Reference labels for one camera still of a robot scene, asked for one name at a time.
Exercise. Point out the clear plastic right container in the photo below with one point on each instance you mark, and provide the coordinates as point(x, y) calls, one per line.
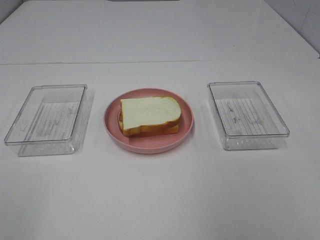
point(245, 117)

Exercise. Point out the bread slice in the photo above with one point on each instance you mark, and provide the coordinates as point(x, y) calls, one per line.
point(164, 131)
point(148, 114)

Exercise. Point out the clear plastic left container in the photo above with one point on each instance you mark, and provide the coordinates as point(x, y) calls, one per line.
point(52, 121)

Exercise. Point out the clear plastic container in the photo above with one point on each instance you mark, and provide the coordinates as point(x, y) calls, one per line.
point(245, 117)
point(52, 121)

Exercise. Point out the pink round plate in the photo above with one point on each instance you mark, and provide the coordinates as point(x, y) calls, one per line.
point(151, 144)

